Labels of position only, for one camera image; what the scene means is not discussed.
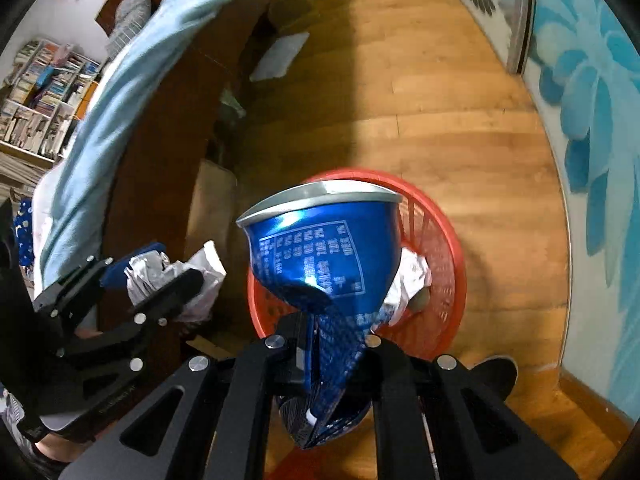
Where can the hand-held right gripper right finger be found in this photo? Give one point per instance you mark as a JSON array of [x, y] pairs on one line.
[[395, 385]]

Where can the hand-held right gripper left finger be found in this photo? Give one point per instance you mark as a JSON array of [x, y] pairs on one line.
[[250, 385]]

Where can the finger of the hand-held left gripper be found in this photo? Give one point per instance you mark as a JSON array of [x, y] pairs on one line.
[[117, 270], [165, 300]]

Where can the silver wrapper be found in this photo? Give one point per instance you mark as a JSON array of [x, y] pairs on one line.
[[145, 272]]

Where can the red plastic mesh basket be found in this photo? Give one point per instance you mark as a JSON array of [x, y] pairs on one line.
[[440, 260]]

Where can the crushed blue drink can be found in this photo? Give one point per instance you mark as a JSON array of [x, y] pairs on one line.
[[320, 255]]

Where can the person's left forearm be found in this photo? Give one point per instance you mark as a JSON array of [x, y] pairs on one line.
[[50, 450]]

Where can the person's left hand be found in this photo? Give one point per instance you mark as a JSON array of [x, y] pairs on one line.
[[86, 333]]

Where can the white plastic bag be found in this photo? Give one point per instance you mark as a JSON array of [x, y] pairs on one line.
[[207, 270]]

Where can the cardboard scrap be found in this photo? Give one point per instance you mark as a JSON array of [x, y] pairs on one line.
[[210, 347]]

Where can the dark blue star-print cloth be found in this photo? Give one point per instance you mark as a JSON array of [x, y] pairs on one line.
[[23, 235]]

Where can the black slipper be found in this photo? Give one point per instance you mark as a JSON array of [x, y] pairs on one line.
[[495, 375]]

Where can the beige cardboard sheet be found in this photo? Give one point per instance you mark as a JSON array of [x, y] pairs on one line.
[[210, 205]]

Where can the light blue blanket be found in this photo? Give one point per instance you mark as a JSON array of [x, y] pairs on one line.
[[140, 85]]

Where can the white bookshelf with books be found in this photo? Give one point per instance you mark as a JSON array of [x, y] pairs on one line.
[[40, 100]]

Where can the pale green plastic bag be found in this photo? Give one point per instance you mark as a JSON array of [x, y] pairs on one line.
[[232, 105]]

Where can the plaid pillow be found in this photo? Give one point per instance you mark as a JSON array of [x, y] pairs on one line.
[[131, 15]]

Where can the flat white box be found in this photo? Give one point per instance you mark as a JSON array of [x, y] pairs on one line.
[[280, 55]]

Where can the brown cardboard box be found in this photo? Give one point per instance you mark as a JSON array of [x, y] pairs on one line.
[[292, 2]]

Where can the blue flower wardrobe door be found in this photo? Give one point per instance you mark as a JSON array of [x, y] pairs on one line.
[[595, 125]]

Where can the brown wooden bed frame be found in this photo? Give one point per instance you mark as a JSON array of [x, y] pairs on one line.
[[165, 125]]

